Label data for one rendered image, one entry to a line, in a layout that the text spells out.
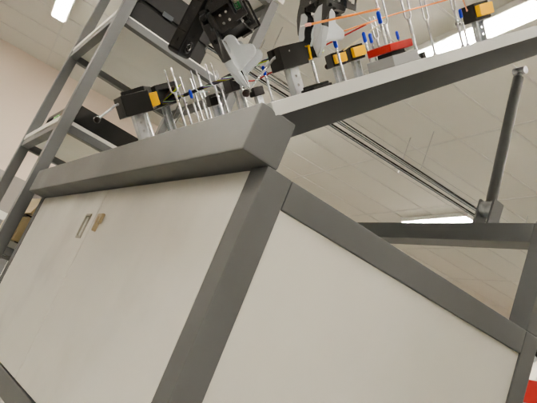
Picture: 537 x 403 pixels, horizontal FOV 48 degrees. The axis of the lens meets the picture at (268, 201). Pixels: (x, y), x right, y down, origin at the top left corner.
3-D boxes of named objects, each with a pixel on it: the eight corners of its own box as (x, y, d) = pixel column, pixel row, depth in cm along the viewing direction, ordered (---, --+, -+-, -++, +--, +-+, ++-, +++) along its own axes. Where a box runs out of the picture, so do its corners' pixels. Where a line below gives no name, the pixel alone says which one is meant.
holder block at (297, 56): (272, 73, 110) (266, 52, 109) (296, 67, 113) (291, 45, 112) (284, 69, 106) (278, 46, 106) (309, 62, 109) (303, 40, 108)
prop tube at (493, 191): (488, 213, 117) (519, 73, 124) (476, 213, 119) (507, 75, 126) (499, 219, 119) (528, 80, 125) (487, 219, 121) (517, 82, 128)
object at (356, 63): (355, 79, 178) (347, 49, 177) (371, 74, 167) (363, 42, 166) (341, 83, 177) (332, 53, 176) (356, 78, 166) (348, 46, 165)
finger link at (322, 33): (348, 57, 110) (348, 10, 112) (321, 49, 107) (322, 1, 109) (338, 63, 113) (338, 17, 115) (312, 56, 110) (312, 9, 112)
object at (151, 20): (125, 18, 198) (149, -29, 203) (101, 35, 218) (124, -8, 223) (198, 70, 213) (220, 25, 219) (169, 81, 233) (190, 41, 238)
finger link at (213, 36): (227, 57, 101) (205, 12, 102) (220, 61, 101) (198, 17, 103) (237, 63, 105) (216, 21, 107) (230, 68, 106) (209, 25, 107)
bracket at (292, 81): (286, 98, 112) (279, 72, 111) (296, 95, 113) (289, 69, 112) (300, 94, 108) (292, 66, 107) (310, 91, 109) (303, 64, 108)
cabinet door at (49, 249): (13, 378, 111) (107, 189, 122) (-27, 332, 157) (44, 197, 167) (23, 381, 112) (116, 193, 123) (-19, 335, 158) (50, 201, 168)
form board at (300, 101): (45, 176, 172) (43, 170, 172) (315, 96, 225) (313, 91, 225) (275, 117, 73) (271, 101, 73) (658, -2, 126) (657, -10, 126)
